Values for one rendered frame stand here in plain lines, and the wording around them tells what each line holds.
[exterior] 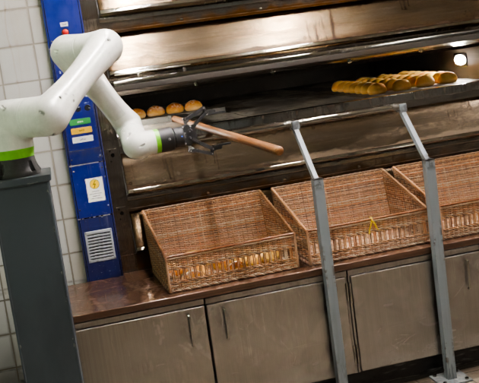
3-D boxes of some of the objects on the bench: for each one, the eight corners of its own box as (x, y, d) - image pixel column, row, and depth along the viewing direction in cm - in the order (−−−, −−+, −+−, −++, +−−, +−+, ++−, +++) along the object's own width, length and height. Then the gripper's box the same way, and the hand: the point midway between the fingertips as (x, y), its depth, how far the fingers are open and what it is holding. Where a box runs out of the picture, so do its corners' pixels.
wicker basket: (148, 270, 425) (138, 210, 420) (268, 246, 438) (261, 188, 433) (168, 295, 378) (157, 227, 374) (302, 268, 391) (293, 202, 387)
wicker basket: (395, 223, 451) (389, 166, 446) (503, 202, 463) (498, 147, 458) (441, 242, 404) (434, 177, 399) (559, 218, 416) (554, 156, 411)
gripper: (164, 106, 367) (218, 96, 373) (176, 168, 370) (229, 156, 376) (169, 106, 360) (223, 96, 366) (181, 169, 362) (235, 157, 369)
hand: (223, 128), depth 370 cm, fingers open, 12 cm apart
